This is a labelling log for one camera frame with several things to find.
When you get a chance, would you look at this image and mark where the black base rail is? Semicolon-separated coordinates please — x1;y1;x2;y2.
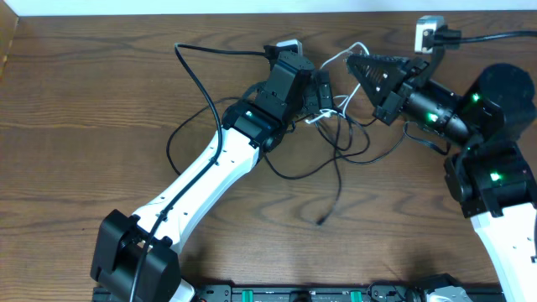
91;272;504;302

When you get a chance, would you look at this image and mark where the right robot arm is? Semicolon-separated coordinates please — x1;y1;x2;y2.
347;55;536;301

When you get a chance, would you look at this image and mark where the black USB cable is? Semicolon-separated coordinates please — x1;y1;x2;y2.
314;112;373;227
165;96;410;181

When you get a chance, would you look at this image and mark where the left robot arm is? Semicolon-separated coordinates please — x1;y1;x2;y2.
90;51;332;301

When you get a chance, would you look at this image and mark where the white cable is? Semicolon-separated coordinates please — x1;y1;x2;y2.
304;40;371;126

